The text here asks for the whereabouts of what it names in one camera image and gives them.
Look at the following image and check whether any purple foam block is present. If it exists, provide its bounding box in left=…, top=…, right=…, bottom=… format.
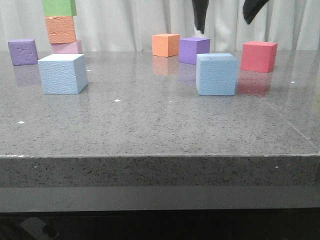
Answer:
left=179, top=37, right=211, bottom=65

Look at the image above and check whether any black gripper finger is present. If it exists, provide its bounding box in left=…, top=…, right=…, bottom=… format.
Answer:
left=192, top=0, right=209, bottom=34
left=242, top=0, right=269, bottom=25

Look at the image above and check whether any green foam block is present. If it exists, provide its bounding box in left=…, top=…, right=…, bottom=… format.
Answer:
left=42, top=0, right=77, bottom=17

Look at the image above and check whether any purple foam block dented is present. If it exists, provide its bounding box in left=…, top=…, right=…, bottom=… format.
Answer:
left=8, top=38, right=39, bottom=66

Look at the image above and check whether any pink foam block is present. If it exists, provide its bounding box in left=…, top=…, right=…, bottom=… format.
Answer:
left=50, top=39, right=83, bottom=54

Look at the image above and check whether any white curtain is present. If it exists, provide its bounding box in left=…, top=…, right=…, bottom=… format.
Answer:
left=0, top=0, right=320, bottom=52

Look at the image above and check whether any light blue foam block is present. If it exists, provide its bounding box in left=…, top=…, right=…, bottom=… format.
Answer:
left=195, top=53, right=239, bottom=96
left=38, top=54, right=88, bottom=94

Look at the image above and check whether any orange foam block stacked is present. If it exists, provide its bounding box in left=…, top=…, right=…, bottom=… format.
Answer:
left=45, top=16, right=76, bottom=44

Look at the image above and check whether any red foam block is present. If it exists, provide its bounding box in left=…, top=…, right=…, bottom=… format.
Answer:
left=240, top=41, right=278, bottom=73

